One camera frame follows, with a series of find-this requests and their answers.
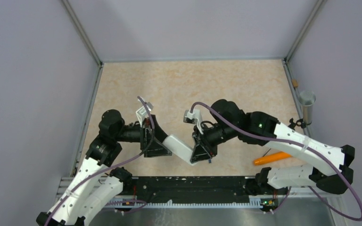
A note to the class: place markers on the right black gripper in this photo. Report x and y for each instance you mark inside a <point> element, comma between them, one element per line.
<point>204,149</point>

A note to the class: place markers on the silver metal cylinder cup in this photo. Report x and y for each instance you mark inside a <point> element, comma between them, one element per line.
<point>307,99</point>

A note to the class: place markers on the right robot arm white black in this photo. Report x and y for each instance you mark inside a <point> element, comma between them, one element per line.
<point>325,167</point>

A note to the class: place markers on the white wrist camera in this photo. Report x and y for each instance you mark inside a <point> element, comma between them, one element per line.
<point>144,112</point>
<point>193,117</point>

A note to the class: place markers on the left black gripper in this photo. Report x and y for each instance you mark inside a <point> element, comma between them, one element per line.
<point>158,148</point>

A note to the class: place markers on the black clamp mount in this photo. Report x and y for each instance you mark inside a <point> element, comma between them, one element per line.
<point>298,123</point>

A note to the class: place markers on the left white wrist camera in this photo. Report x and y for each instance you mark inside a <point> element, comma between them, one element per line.
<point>144,112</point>

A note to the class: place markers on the orange carrot toy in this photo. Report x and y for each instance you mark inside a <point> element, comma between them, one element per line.
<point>271,158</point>

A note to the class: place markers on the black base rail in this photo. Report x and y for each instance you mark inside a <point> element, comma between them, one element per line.
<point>198,190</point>

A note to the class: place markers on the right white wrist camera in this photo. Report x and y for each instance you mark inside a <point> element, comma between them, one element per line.
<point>193,117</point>

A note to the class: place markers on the small cork piece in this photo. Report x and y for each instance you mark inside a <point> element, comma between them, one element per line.
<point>294,83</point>

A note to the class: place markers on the white remote control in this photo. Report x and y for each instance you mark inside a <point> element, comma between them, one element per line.
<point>179,148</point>

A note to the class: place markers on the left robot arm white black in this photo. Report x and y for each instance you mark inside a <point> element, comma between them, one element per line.
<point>98,180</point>

